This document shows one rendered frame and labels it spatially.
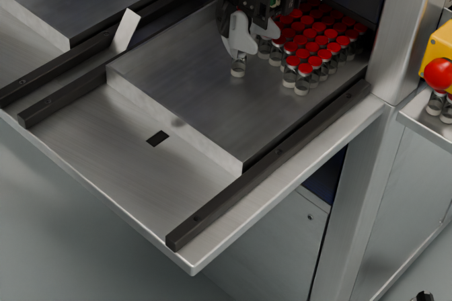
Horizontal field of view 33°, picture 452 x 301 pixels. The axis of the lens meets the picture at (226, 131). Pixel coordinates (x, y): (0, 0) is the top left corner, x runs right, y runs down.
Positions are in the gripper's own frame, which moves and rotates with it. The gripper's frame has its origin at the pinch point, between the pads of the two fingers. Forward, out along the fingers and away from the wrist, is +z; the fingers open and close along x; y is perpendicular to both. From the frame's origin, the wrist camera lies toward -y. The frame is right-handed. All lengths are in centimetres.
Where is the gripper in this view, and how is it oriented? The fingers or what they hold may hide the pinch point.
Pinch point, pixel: (237, 44)
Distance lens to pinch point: 109.9
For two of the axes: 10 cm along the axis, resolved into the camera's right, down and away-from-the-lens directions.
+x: 6.8, -5.0, 5.4
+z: -0.6, 7.0, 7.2
